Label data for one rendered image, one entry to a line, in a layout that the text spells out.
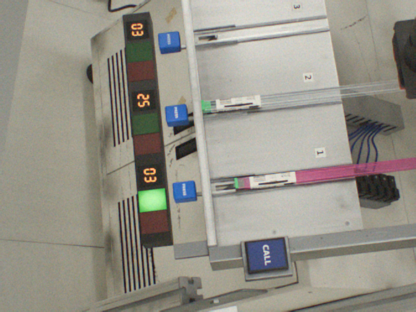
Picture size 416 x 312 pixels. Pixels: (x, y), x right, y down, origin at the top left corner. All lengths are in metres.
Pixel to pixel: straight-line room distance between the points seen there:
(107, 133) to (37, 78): 0.21
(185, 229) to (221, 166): 0.50
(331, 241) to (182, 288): 0.22
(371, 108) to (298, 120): 0.46
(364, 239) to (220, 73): 0.30
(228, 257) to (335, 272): 0.39
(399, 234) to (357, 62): 0.66
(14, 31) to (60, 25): 0.88
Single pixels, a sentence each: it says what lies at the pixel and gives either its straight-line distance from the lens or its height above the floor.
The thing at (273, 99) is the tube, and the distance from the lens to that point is 1.09.
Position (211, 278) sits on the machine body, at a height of 0.39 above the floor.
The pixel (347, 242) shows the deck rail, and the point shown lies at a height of 0.85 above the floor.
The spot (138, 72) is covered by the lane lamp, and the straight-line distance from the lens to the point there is 1.14.
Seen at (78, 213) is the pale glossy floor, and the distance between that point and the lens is 1.83.
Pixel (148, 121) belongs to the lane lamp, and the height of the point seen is 0.66.
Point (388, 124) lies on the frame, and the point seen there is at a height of 0.66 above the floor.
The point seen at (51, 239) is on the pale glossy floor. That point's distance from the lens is 1.77.
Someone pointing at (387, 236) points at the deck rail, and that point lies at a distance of 1.05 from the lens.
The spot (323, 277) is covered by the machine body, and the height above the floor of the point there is 0.62.
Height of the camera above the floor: 1.45
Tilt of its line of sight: 43 degrees down
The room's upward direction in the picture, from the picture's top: 66 degrees clockwise
